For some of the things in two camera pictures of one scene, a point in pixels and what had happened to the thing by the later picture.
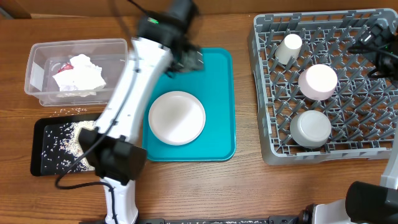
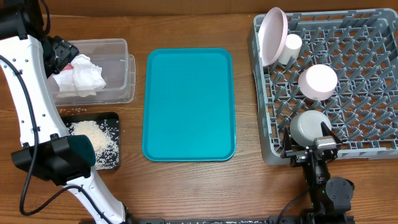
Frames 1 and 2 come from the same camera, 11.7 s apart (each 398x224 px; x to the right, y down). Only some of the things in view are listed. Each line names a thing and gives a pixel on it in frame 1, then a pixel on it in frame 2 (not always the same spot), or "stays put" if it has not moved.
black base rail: x=273 y=219 stays put
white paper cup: x=290 y=46 stays put
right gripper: x=369 y=40 -> x=298 y=155
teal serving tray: x=215 y=86 stays put
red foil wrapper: x=66 y=66 stays put
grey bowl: x=310 y=129 stays put
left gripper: x=194 y=59 -> x=65 y=52
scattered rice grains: x=72 y=111 stays put
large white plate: x=176 y=117 -> x=272 y=35
